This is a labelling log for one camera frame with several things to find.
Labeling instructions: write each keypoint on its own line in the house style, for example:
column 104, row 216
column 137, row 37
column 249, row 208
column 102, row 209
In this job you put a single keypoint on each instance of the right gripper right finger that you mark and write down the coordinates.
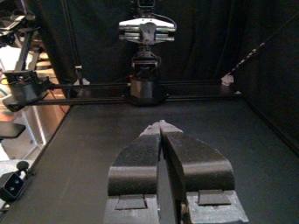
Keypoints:
column 197, row 166

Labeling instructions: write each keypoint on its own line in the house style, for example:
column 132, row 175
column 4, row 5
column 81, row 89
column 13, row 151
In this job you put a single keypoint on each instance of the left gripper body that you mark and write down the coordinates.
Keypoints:
column 129, row 29

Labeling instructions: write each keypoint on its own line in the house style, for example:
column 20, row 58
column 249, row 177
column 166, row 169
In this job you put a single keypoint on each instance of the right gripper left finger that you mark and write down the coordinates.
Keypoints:
column 133, row 163

